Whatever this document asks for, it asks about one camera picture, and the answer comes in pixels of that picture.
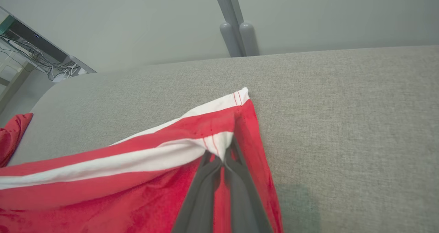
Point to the grey fabric sofa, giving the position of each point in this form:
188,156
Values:
343,123

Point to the grey partition post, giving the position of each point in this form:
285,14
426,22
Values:
226,3

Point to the red and white jersey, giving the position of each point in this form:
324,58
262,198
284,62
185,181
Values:
103,198

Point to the grey cylindrical post foot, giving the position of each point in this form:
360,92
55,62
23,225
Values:
229,37
249,37

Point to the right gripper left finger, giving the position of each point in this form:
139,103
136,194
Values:
200,198

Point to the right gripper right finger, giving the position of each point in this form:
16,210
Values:
241,198

